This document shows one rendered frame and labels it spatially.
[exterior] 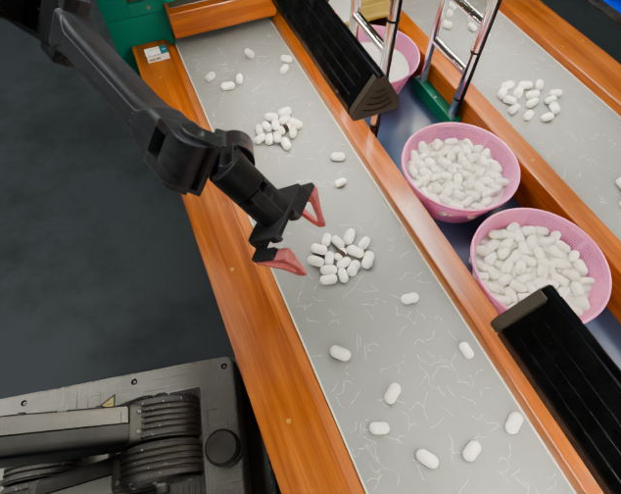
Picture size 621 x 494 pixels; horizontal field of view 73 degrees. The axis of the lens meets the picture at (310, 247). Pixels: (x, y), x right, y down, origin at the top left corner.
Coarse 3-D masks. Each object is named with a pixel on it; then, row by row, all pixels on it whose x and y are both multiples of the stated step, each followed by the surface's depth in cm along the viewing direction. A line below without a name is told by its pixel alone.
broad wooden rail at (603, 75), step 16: (512, 0) 130; (528, 0) 130; (512, 16) 127; (528, 16) 126; (544, 16) 126; (528, 32) 124; (544, 32) 122; (560, 32) 122; (576, 32) 122; (544, 48) 121; (560, 48) 118; (576, 48) 118; (592, 48) 118; (560, 64) 118; (576, 64) 114; (592, 64) 114; (608, 64) 114; (592, 80) 111; (608, 80) 111; (608, 96) 108
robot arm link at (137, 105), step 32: (64, 0) 64; (64, 32) 64; (96, 32) 66; (64, 64) 69; (96, 64) 60; (128, 96) 56; (128, 128) 57; (160, 128) 53; (160, 160) 54; (192, 160) 53
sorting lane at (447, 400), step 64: (192, 64) 118; (256, 64) 118; (320, 128) 105; (320, 192) 95; (320, 256) 86; (384, 256) 86; (320, 320) 79; (384, 320) 79; (448, 320) 79; (320, 384) 73; (384, 384) 73; (448, 384) 73; (384, 448) 68; (448, 448) 68; (512, 448) 68
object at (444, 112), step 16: (448, 0) 98; (464, 0) 93; (496, 0) 85; (480, 16) 90; (432, 32) 106; (480, 32) 91; (432, 48) 109; (448, 48) 104; (480, 48) 94; (464, 64) 101; (416, 80) 119; (464, 80) 101; (432, 96) 115; (464, 96) 105; (432, 112) 117; (448, 112) 112
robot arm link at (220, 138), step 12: (180, 132) 52; (192, 132) 52; (204, 132) 54; (216, 132) 62; (228, 132) 63; (240, 132) 63; (204, 144) 53; (216, 144) 53; (228, 144) 60; (240, 144) 60; (252, 144) 64; (216, 156) 54; (252, 156) 61; (204, 168) 57; (204, 180) 56; (180, 192) 57; (192, 192) 57
